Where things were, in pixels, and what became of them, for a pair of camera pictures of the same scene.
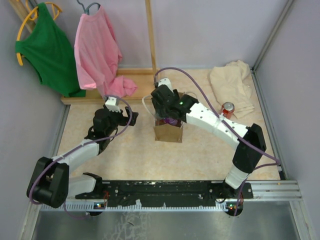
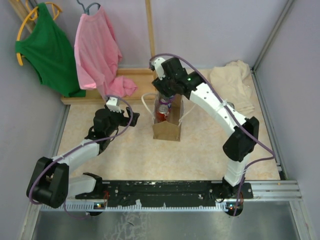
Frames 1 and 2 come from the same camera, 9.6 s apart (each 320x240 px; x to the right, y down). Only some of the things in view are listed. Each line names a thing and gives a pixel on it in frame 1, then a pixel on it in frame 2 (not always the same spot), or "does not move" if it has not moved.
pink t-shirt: [98, 55] does not move
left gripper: [124, 119] does not move
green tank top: [50, 52] does not move
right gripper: [159, 109] to [160, 86]
